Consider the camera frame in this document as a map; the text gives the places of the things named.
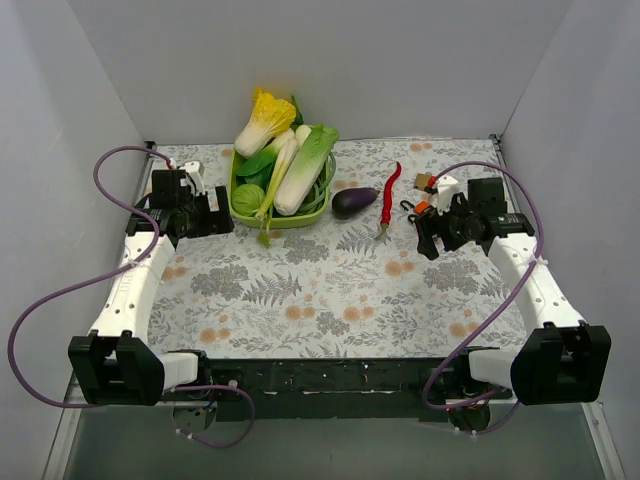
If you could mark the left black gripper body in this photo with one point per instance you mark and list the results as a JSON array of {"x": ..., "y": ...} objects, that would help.
[{"x": 206, "y": 220}]

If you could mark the long green white cabbage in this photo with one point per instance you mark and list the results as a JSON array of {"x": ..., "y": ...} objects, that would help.
[{"x": 304, "y": 169}]

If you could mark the green long beans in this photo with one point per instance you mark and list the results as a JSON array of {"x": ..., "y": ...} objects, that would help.
[{"x": 316, "y": 197}]

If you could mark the green bok choy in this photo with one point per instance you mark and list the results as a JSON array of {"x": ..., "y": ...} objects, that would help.
[{"x": 258, "y": 162}]

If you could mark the white green leek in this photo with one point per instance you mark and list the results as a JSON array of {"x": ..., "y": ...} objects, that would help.
[{"x": 283, "y": 161}]

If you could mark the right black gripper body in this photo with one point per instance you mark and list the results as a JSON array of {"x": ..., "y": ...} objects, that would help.
[{"x": 435, "y": 230}]

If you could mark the purple eggplant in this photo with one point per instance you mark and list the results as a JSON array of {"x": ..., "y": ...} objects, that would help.
[{"x": 350, "y": 202}]

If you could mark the brass padlock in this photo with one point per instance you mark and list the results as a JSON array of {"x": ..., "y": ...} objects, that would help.
[{"x": 424, "y": 182}]

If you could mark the floral table mat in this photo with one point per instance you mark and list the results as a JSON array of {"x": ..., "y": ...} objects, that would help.
[{"x": 328, "y": 290}]

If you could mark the orange padlock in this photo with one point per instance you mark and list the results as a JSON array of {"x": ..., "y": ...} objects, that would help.
[{"x": 414, "y": 210}]

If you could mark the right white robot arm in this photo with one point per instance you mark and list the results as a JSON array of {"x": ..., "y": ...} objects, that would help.
[{"x": 563, "y": 359}]

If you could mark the round green cabbage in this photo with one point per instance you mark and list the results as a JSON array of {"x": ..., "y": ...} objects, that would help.
[{"x": 247, "y": 199}]

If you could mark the red chili pepper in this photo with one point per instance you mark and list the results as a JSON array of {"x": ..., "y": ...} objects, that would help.
[{"x": 388, "y": 202}]

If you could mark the yellow leaf napa cabbage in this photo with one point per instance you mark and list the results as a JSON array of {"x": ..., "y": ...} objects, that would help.
[{"x": 269, "y": 118}]

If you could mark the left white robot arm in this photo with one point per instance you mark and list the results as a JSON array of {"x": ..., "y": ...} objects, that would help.
[{"x": 113, "y": 363}]

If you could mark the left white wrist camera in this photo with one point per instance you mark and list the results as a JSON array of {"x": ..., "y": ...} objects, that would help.
[{"x": 195, "y": 172}]

